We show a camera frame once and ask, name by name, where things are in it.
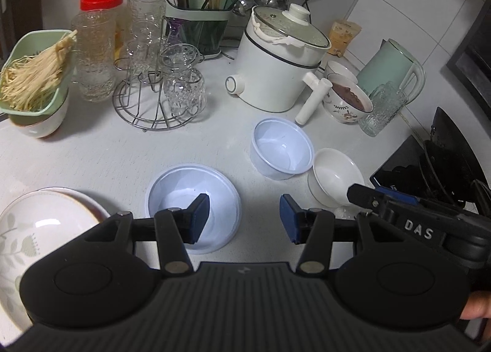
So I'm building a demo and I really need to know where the upturned crystal glass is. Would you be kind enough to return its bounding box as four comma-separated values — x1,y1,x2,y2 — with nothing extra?
160,43,207,117

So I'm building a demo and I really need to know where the textured glass tumbler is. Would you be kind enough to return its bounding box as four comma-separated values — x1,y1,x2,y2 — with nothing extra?
359,82,407,137

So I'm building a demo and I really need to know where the orange snack packet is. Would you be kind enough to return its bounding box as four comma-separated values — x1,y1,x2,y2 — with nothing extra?
328,20,362,57

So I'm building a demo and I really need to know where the wire glass rack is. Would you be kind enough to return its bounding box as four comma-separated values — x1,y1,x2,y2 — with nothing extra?
112,20,204,131

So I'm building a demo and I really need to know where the red lid glass jar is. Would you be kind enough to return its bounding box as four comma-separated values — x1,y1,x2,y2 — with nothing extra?
72,0,123,102

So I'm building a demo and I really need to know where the floral bowl with beans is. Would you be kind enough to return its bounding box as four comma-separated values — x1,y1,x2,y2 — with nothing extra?
323,73,374,123

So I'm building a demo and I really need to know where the black induction cooktop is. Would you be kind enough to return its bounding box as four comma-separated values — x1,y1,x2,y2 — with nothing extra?
369,108,490,217

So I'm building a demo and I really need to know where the white bowl behind floral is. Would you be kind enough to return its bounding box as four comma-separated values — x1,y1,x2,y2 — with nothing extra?
325,60,358,83

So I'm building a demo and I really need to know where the leaf pattern plate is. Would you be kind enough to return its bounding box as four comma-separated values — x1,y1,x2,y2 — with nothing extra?
22,187,109,227
1,195,93,345

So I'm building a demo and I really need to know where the mint green kettle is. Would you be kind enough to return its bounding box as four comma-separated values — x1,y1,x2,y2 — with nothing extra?
357,38,426,104

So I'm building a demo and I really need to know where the green colander basket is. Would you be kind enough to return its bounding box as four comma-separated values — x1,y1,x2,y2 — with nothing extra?
1,29,77,117

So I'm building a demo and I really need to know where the dry noodles bundle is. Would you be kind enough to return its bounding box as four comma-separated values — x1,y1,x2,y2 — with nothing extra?
1,30,77,113

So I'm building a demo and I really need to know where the green chopstick holder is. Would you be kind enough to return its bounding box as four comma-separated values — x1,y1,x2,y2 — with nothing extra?
164,0,234,57

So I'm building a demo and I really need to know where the white bowl under colander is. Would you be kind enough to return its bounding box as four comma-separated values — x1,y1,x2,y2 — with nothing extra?
8,93,70,139

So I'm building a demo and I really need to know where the pale blue bowl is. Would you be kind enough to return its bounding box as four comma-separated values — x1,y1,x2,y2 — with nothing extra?
145,164,241,255
250,117,315,181

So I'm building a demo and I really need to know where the white electric cooking pot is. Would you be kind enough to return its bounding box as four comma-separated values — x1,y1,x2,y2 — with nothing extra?
225,3,333,126

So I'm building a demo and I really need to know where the person's right hand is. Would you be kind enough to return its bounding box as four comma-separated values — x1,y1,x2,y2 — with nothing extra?
460,291,491,320

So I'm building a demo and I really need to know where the small white ceramic bowl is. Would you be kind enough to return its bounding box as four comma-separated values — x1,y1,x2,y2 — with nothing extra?
307,148,365,208

